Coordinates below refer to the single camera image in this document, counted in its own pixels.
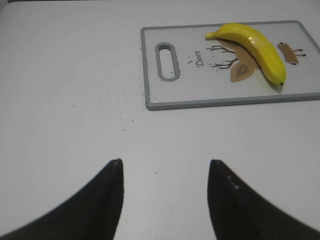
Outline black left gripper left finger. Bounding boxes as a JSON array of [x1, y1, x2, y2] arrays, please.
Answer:
[[0, 158, 124, 240]]

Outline yellow plastic banana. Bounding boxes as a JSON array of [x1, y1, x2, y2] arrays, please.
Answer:
[[205, 23, 286, 86]]

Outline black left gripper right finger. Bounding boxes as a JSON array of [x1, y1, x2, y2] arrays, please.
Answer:
[[207, 159, 320, 240]]

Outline white grey-rimmed cutting board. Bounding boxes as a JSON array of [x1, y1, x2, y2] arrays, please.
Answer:
[[140, 20, 320, 110]]

